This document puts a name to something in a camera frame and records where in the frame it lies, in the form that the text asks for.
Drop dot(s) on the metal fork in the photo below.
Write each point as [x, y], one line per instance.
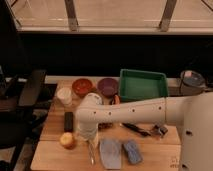
[91, 152]

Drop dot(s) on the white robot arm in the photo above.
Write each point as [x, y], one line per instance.
[193, 113]

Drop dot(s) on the purple bowl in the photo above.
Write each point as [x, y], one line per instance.
[108, 87]

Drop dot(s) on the red bowl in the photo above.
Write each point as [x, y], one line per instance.
[82, 87]

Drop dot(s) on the green plastic tray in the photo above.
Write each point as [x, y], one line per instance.
[142, 85]

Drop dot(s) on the bunch of purple grapes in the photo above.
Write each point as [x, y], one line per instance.
[102, 126]

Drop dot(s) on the white cup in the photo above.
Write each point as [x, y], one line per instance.
[65, 96]

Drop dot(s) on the black rectangular block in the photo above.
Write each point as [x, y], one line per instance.
[68, 122]

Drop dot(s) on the grey-blue cloth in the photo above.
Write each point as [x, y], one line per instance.
[110, 153]

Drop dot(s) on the yellow apple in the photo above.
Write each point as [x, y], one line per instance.
[67, 140]

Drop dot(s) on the small metal clip tool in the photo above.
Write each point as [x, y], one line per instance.
[159, 130]

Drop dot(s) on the blue sponge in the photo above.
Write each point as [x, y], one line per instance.
[132, 151]

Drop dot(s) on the grey round device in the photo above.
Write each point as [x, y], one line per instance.
[191, 83]

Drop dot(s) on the black office chair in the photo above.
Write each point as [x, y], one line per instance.
[16, 124]

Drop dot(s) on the black handled knife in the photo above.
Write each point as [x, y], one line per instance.
[134, 128]

